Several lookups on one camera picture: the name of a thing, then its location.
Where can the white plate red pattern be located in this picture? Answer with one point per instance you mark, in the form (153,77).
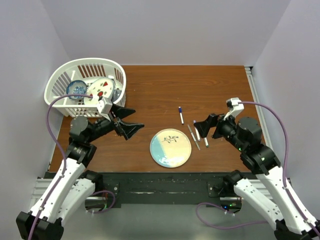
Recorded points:
(102,87)

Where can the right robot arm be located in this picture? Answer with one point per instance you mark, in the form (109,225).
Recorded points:
(288,222)

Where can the blue and cream plate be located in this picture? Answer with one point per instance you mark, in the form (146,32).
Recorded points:
(170,148)

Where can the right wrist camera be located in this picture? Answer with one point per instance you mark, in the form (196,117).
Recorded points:
(235,107)

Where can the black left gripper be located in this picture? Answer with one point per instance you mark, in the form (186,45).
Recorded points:
(127,129)

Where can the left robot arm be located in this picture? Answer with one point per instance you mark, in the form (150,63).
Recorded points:
(73,183)

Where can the white plastic dish basket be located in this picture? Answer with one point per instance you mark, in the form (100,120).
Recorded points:
(88,70)

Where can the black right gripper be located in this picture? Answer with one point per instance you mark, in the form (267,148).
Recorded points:
(203,126)

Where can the teal white marker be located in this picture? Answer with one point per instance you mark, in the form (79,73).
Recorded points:
(206,142)

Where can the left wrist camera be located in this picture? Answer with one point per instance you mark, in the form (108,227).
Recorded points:
(104,106)

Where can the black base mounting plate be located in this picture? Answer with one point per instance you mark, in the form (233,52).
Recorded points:
(162,188)

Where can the silver white pen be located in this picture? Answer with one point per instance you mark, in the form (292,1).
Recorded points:
(197,134)

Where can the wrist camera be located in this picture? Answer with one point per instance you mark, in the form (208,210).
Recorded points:
(104,106)
(235,107)

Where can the blue white patterned bowl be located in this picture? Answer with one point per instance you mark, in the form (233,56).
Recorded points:
(76,89)

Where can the white purple marker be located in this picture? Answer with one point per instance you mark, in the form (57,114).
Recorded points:
(181,115)

